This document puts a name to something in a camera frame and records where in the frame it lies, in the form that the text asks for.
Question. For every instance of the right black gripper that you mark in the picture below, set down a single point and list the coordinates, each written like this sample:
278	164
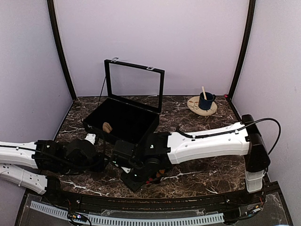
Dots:
134	186

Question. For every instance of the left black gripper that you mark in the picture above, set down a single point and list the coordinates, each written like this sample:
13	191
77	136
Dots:
99	166

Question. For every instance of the argyle patterned sock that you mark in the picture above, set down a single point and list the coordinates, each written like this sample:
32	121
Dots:
156	178

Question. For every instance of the brown ribbed sock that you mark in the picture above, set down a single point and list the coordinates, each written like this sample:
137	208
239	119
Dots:
107	127

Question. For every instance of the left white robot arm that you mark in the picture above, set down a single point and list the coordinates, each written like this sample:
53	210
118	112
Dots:
44	155

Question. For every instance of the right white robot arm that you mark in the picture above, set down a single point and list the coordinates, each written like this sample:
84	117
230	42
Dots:
241	138

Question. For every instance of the black display box with lid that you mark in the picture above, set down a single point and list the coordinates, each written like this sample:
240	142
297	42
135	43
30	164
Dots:
133	103

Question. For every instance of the dark blue mug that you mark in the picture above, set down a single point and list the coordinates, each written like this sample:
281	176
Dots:
206	104

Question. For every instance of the wooden stick in mug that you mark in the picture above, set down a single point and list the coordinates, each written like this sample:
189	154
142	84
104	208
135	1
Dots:
204	93

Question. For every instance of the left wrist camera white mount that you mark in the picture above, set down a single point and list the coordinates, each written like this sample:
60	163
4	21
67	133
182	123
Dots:
91	138

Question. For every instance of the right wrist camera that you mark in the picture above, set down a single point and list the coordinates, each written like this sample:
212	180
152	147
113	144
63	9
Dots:
122	153

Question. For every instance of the black front rail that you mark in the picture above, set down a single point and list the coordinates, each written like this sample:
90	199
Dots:
226	201

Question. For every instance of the left black corner post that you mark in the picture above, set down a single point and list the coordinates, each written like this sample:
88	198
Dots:
59	48

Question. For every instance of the black corner post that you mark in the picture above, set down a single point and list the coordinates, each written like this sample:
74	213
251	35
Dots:
243	49
59	48

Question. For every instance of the right black corner post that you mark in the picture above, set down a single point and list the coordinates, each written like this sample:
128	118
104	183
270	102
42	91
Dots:
243	49

